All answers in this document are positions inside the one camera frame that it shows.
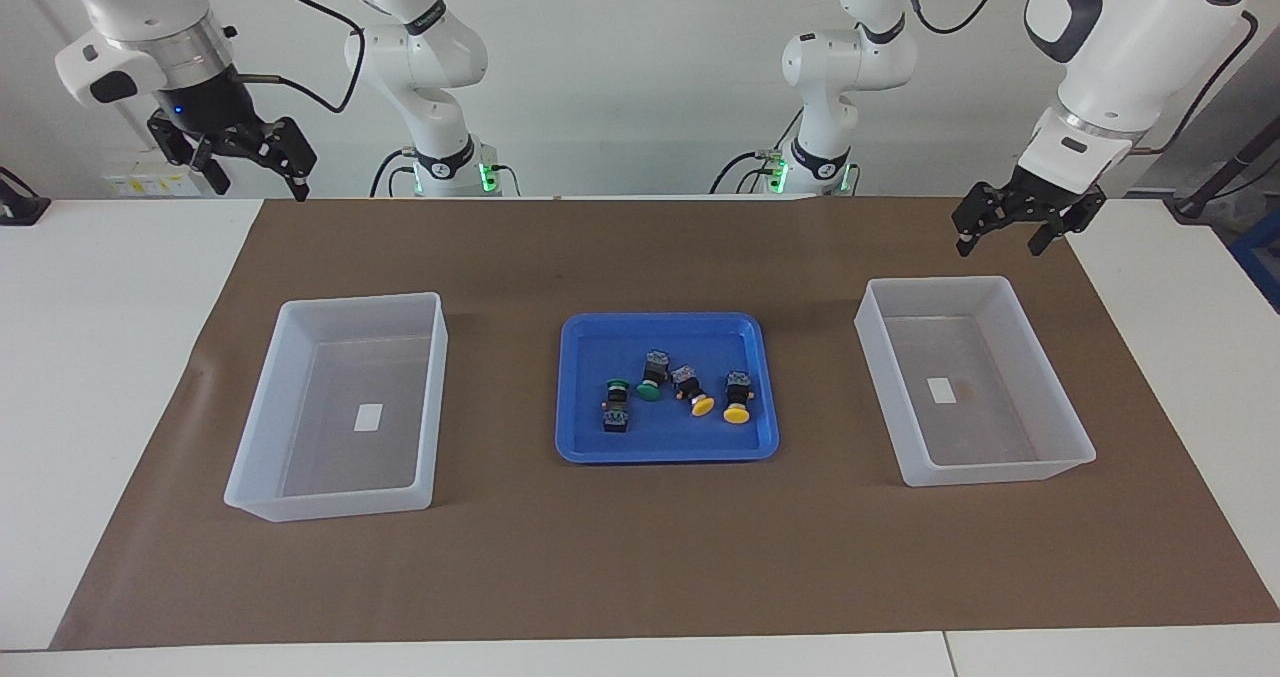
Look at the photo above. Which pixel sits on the translucent white plastic box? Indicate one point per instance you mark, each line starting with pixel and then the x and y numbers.
pixel 330 457
pixel 1000 437

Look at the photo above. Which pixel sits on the yellow mushroom push button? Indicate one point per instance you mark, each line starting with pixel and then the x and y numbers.
pixel 738 397
pixel 692 389

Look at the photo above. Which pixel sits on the large mushroom green push button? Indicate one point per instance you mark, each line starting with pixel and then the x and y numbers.
pixel 652 372

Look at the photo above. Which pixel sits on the black stand leg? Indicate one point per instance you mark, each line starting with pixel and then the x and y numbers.
pixel 1225 169

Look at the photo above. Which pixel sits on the blue plastic tray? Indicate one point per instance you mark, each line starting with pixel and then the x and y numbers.
pixel 665 437

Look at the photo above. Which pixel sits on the brown table mat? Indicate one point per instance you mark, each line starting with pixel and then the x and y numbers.
pixel 640 557

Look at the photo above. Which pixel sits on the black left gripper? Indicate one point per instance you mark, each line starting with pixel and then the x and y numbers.
pixel 1055 197

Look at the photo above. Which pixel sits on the white wall socket strip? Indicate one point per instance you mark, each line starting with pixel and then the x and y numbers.
pixel 140 182

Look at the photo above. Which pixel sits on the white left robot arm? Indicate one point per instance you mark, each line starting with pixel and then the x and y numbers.
pixel 1120 47

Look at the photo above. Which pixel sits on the black table clamp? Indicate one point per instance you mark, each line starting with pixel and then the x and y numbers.
pixel 20 207

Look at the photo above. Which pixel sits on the small green push button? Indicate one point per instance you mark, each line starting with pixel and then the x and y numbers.
pixel 614 417

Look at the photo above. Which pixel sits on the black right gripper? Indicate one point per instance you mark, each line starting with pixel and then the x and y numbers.
pixel 210 107

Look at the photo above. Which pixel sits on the white paper label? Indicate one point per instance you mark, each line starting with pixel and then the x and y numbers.
pixel 940 390
pixel 369 417

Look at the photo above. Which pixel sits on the blue crate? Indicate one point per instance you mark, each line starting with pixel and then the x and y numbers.
pixel 1262 257

